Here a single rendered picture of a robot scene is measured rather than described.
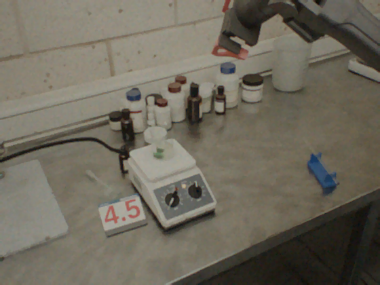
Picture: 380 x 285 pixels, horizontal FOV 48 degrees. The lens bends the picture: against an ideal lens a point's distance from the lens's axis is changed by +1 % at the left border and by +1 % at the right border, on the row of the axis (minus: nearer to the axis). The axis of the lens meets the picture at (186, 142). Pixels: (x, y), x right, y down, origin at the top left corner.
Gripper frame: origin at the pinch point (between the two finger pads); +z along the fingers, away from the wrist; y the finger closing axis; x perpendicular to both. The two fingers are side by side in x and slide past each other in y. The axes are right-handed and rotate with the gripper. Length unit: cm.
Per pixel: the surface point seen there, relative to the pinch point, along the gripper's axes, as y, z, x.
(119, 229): -41.4, 19.7, 2.6
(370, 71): 32, 28, -72
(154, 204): -34.8, 15.8, -2.1
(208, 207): -32.4, 12.3, -13.2
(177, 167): -25.5, 15.5, -5.0
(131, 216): -38.1, 20.0, 0.6
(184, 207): -33.9, 13.0, -7.8
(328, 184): -19.5, 5.1, -38.8
